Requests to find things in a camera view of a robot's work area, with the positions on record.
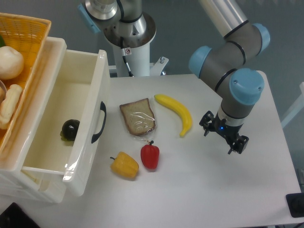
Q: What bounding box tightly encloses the red bell pepper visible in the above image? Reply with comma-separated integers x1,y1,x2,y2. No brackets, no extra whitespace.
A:
141,141,160,170

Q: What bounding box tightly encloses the wrapped brown bread slice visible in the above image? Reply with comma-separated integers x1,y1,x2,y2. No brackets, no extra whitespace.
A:
119,98,156,136

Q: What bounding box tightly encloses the white drawer cabinet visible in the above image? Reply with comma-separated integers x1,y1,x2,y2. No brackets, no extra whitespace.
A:
0,37,67,202

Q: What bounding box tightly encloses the black device at right edge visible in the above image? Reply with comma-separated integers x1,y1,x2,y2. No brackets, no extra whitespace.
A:
285,192,304,218

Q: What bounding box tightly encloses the black drawer handle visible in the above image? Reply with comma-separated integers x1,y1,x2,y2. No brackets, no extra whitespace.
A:
91,101,107,143

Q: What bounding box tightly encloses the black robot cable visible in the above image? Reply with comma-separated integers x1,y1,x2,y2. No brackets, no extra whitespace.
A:
115,0,135,77

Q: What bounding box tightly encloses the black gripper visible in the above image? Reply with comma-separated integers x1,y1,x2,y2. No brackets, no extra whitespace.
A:
199,111,249,154

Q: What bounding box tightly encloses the black object bottom left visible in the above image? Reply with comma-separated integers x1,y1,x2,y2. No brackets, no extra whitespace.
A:
0,202,40,228

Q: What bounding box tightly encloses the round beige bun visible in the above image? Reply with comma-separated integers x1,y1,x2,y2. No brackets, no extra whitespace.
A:
0,46,24,80

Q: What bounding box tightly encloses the beige toy pastry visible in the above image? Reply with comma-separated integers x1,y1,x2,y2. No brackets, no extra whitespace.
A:
0,84,22,130

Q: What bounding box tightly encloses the yellow bell pepper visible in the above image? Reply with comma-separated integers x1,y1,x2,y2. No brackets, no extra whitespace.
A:
110,152,139,179

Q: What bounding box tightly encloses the orange plastic basket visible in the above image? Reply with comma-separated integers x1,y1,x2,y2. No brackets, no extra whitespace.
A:
0,12,52,155

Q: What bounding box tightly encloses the dark green avocado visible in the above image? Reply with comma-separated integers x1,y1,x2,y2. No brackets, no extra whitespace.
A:
60,119,80,142

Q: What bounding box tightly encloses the yellow banana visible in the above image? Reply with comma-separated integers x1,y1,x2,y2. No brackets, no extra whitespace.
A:
154,94,193,138

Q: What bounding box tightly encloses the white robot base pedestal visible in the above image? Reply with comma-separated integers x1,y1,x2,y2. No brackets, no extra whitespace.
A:
77,0,170,77

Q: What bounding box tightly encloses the white open top drawer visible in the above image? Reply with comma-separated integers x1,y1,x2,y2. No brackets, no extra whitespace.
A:
22,50,110,203

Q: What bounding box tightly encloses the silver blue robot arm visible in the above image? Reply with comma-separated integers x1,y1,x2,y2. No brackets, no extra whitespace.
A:
189,0,270,154

